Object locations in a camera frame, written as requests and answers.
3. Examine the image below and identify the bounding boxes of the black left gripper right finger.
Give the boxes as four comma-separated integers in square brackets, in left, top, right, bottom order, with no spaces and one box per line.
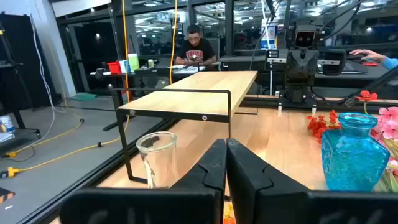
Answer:
[226,138,311,224]

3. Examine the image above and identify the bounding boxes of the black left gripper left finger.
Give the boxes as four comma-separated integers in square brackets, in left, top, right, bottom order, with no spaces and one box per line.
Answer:
[169,138,227,192]

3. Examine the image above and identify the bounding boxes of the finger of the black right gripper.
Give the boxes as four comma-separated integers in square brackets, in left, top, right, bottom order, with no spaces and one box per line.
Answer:
[303,55,320,85]
[285,55,304,85]

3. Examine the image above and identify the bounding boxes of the clear glass vase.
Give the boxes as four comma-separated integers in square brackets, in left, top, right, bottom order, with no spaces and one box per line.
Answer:
[136,131,178,190]

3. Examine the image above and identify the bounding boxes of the red artificial flower bunch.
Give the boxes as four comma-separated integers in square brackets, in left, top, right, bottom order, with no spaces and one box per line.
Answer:
[306,90,379,144]

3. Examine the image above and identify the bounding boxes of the pink artificial flower bunch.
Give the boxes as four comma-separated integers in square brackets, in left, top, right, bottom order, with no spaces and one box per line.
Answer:
[369,106,398,141]

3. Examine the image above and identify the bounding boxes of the teal patterned glass vase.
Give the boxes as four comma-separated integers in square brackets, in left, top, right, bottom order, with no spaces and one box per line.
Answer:
[321,112,391,192]

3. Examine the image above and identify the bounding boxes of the person's forearm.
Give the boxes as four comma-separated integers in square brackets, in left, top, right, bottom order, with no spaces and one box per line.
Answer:
[381,55,398,71]

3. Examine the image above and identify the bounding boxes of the black side desk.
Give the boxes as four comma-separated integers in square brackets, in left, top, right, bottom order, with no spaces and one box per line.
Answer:
[313,46,398,90]

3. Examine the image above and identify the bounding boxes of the person's hand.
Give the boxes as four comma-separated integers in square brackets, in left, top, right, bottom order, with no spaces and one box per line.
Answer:
[349,49,388,65]

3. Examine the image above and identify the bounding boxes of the person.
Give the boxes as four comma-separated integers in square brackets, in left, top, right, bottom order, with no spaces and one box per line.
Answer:
[175,24,218,67]

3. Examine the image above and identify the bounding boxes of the white papers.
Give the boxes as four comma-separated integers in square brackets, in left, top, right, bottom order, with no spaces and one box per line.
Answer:
[169,64,206,75]

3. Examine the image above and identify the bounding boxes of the light green container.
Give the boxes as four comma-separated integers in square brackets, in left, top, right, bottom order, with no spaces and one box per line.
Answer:
[127,53,141,73]

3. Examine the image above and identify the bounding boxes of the red box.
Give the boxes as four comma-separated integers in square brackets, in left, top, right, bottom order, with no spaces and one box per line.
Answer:
[107,61,123,75]

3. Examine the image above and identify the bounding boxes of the green floor mat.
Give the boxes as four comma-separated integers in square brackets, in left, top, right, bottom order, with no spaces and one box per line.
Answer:
[70,92,98,101]

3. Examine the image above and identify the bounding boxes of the black tripod stand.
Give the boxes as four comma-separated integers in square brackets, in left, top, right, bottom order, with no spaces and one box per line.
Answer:
[0,29,42,139]

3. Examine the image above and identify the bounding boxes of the black hazard striped floor mat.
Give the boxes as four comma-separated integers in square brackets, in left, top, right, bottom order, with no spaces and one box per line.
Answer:
[0,187,16,205]

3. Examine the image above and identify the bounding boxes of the black aluminium table frame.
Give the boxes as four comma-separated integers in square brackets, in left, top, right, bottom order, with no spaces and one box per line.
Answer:
[17,95,398,224]

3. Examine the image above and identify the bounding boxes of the wooden shelf with black frame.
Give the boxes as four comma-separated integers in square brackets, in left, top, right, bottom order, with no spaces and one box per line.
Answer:
[111,70,259,184]

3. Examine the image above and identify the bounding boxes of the yellow extension cable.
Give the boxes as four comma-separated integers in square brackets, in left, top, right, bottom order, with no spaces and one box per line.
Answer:
[2,118,85,158]
[169,0,178,85]
[0,0,131,180]

